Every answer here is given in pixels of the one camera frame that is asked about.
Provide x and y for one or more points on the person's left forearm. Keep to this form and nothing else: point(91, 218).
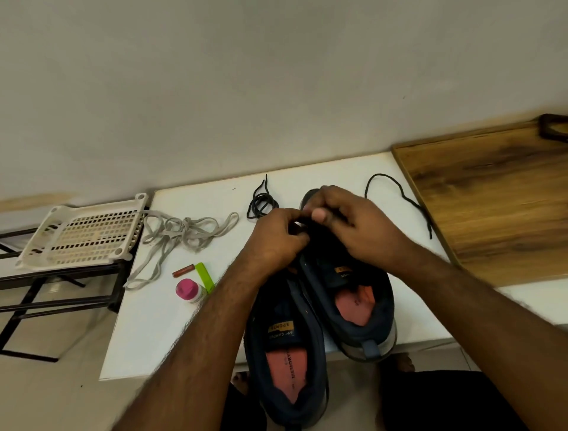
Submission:
point(186, 360)

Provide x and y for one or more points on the grey shoelaces bundle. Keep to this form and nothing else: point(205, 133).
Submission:
point(182, 233)

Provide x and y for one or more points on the small red stick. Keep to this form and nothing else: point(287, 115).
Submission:
point(184, 270)

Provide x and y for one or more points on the person's left hand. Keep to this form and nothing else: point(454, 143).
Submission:
point(271, 240)

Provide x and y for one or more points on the wooden board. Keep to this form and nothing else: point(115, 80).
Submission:
point(497, 200)

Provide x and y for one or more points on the person's right hand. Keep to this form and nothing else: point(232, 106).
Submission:
point(364, 229)

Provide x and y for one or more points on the white perforated plastic tray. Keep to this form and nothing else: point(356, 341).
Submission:
point(80, 235)

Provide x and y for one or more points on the dark sneaker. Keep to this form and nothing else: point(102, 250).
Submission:
point(288, 364)
point(359, 306)

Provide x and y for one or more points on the person's bare foot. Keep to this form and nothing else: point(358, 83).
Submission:
point(240, 382)

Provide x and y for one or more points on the black shoelace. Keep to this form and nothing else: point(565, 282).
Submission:
point(399, 191)
point(260, 202)

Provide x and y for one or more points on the green marker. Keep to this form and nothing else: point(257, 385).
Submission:
point(206, 277)

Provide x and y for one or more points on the black metal rack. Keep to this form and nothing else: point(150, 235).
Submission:
point(53, 286)

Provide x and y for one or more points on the person's right forearm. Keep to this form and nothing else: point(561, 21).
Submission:
point(497, 342)

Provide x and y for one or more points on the pink capped white bottle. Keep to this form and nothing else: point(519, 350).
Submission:
point(188, 289)

